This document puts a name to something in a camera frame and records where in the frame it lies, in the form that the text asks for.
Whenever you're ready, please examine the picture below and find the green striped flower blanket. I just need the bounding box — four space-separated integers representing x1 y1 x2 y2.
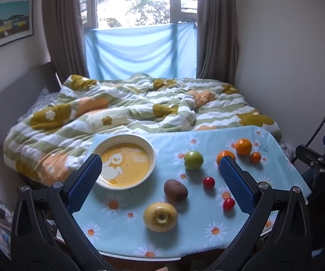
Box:
3 73 282 188

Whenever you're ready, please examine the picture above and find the light blue daisy tablecloth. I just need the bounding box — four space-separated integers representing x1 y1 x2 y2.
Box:
72 126 312 259

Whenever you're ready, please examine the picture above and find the white plastic bag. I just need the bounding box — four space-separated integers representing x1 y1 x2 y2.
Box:
280 143 295 161

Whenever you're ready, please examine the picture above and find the grey patterned bed sheet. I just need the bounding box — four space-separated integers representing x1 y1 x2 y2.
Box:
24 87 62 119

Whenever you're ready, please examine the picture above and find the large orange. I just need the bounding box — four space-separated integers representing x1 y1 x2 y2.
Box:
235 138 252 156

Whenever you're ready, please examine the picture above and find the framed wall poster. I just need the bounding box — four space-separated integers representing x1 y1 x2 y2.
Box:
0 0 35 55

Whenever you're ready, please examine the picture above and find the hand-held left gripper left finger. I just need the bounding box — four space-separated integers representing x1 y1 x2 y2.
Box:
10 153 115 271

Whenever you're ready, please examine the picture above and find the yellow apple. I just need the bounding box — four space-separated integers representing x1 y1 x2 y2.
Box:
143 202 178 233

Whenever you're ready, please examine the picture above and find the grey headboard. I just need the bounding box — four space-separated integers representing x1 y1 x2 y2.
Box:
0 62 63 147

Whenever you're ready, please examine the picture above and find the light blue window cloth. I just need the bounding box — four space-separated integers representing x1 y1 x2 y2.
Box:
83 23 198 81

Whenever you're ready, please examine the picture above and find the window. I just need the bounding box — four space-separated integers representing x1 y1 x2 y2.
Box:
79 0 199 30

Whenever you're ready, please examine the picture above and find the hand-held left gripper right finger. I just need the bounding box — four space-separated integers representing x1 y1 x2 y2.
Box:
207 155 312 271

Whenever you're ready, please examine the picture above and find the medium orange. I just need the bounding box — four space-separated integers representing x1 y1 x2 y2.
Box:
216 150 236 166

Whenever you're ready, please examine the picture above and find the white bowl with duck print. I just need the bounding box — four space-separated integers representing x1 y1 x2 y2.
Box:
90 135 157 190

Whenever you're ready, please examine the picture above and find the brown kiwi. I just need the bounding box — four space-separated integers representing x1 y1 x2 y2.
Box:
164 179 188 201

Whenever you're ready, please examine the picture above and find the black cable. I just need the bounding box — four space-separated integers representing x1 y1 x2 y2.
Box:
290 94 325 164

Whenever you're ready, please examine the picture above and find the green apple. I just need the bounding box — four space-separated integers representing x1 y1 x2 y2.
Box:
184 151 204 170

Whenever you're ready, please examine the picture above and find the brown curtain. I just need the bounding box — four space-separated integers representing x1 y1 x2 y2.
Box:
196 0 239 86
41 0 91 84

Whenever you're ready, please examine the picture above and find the stack of magazines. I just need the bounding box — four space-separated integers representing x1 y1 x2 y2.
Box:
0 200 13 260

